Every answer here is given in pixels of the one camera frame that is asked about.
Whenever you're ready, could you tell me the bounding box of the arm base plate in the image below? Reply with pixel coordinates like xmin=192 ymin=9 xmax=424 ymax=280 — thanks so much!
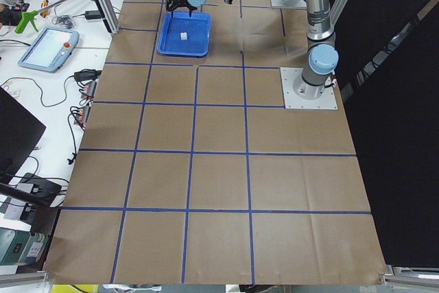
xmin=270 ymin=0 xmax=307 ymax=10
xmin=280 ymin=67 xmax=338 ymax=110

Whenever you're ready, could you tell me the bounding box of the teach pendant tablet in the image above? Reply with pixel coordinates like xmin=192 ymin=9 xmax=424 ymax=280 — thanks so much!
xmin=17 ymin=27 xmax=80 ymax=73

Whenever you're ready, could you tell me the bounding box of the black power adapter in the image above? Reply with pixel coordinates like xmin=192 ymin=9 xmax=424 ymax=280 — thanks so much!
xmin=84 ymin=10 xmax=102 ymax=21

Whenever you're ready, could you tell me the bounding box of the blue plastic tray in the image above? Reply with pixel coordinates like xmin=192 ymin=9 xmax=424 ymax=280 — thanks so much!
xmin=157 ymin=11 xmax=211 ymax=57

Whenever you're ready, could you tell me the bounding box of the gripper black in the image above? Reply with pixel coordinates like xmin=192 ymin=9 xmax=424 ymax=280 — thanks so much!
xmin=165 ymin=0 xmax=198 ymax=17

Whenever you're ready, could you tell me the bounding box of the green handled reach grabber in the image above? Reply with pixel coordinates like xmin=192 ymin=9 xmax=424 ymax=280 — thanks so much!
xmin=14 ymin=0 xmax=124 ymax=34

